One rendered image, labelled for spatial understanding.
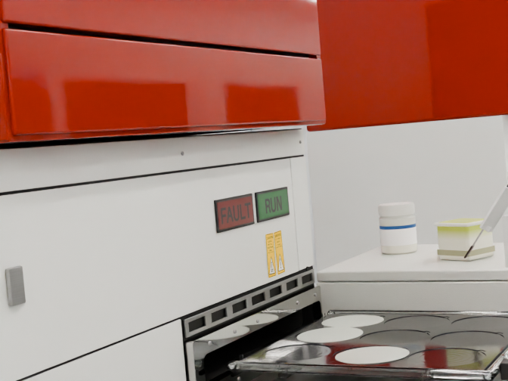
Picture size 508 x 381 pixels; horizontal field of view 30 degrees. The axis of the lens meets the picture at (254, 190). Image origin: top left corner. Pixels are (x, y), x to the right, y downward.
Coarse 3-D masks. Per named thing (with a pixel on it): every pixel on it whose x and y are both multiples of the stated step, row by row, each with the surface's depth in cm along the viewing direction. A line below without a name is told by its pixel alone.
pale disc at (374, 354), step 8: (344, 352) 133; (352, 352) 132; (360, 352) 132; (368, 352) 131; (376, 352) 131; (384, 352) 130; (392, 352) 130; (400, 352) 129; (408, 352) 129; (344, 360) 128; (352, 360) 127; (360, 360) 127; (368, 360) 127; (376, 360) 126; (384, 360) 126; (392, 360) 125
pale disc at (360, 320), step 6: (330, 318) 158; (336, 318) 157; (342, 318) 157; (348, 318) 157; (354, 318) 156; (360, 318) 156; (366, 318) 155; (372, 318) 155; (378, 318) 155; (324, 324) 153; (330, 324) 153; (336, 324) 152; (342, 324) 152; (348, 324) 152; (354, 324) 151; (360, 324) 151; (366, 324) 151
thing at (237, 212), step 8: (232, 200) 142; (240, 200) 144; (248, 200) 146; (224, 208) 140; (232, 208) 142; (240, 208) 144; (248, 208) 146; (224, 216) 139; (232, 216) 142; (240, 216) 144; (248, 216) 146; (224, 224) 139; (232, 224) 142; (240, 224) 144
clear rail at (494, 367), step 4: (504, 352) 124; (500, 356) 122; (504, 356) 122; (496, 360) 120; (500, 360) 120; (492, 364) 118; (496, 364) 118; (488, 368) 116; (492, 368) 116; (496, 368) 117; (488, 372) 115; (496, 372) 116; (488, 376) 115; (488, 380) 115
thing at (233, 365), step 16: (240, 368) 130; (256, 368) 129; (272, 368) 128; (288, 368) 127; (304, 368) 126; (320, 368) 125; (336, 368) 124; (352, 368) 123; (368, 368) 122; (384, 368) 121; (400, 368) 120; (416, 368) 119; (432, 368) 119
